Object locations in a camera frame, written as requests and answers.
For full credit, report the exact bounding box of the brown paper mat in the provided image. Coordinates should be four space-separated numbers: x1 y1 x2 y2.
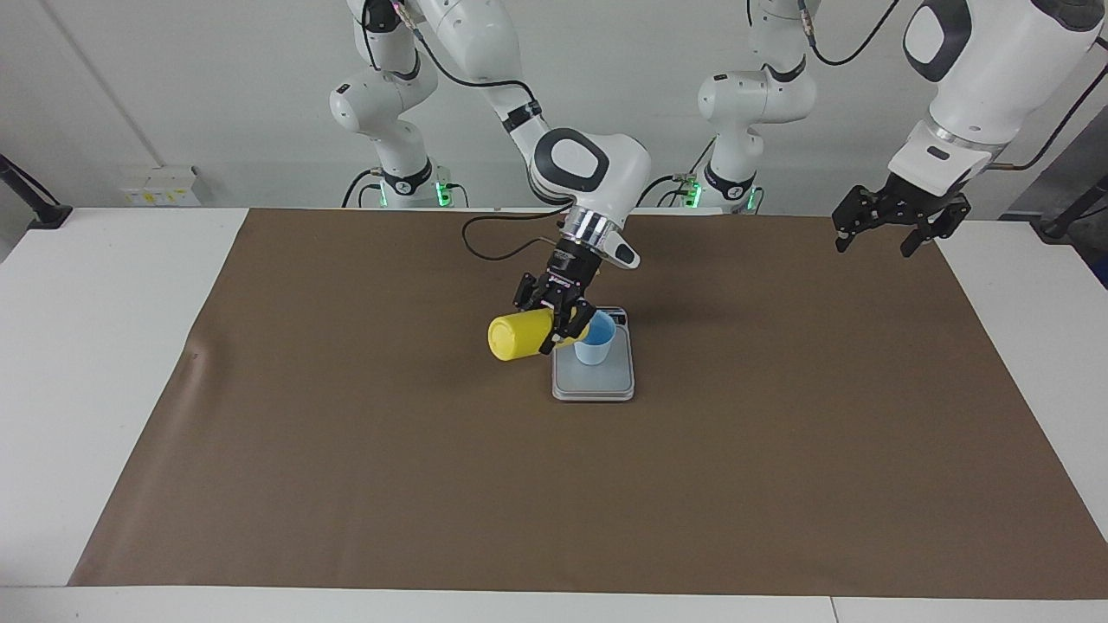
68 208 1108 601

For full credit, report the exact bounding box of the yellow squeeze bottle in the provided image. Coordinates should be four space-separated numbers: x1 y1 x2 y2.
487 307 594 363

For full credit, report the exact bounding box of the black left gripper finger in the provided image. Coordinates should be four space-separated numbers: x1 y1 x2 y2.
902 196 972 259
833 184 882 254

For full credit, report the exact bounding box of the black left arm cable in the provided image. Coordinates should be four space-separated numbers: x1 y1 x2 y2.
796 0 1108 171

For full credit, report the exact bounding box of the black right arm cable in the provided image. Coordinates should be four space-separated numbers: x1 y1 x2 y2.
415 26 574 260

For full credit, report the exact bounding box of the black clamp stand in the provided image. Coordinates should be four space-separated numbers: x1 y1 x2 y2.
0 154 73 230
1030 173 1108 241

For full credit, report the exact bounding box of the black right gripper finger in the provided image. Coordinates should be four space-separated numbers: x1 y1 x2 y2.
513 273 551 311
539 301 594 356

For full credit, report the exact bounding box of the black base cable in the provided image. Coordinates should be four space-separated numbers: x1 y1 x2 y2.
635 138 719 209
342 167 386 209

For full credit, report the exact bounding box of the silver digital kitchen scale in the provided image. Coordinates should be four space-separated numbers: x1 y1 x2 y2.
551 305 635 403

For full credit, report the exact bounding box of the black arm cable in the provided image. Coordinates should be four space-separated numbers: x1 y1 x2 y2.
415 26 574 260
796 0 1108 171

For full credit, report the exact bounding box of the light blue plastic cup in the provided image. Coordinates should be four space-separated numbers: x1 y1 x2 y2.
574 311 617 367

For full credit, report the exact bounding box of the white wall outlet box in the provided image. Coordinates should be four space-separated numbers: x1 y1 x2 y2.
119 166 202 207

